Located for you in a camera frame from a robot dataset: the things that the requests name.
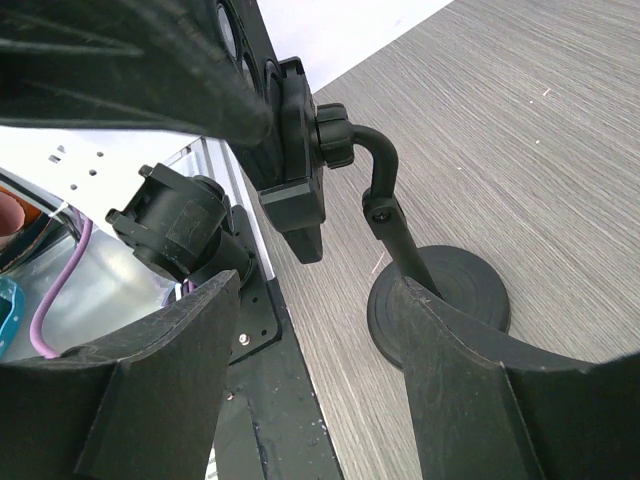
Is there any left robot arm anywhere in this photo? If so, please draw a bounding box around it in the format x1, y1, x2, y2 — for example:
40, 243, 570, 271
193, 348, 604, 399
106, 163, 255, 286

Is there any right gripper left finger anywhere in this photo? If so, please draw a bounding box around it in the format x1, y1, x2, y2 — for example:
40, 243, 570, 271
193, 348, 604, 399
1, 271, 240, 479

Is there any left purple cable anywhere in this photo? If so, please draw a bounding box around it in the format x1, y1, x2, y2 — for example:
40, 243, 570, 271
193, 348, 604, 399
29, 212, 196, 359

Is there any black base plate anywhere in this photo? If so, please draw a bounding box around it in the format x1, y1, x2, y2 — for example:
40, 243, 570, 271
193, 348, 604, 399
205, 258, 343, 479

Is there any black phone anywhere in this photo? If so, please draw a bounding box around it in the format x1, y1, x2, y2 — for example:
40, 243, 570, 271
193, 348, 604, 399
1, 0, 284, 190

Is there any black phone stand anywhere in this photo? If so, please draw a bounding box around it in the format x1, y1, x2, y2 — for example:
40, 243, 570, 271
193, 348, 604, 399
259, 57, 511, 367

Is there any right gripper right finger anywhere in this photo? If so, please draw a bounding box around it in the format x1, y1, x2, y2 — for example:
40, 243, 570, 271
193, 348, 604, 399
394, 279, 639, 479

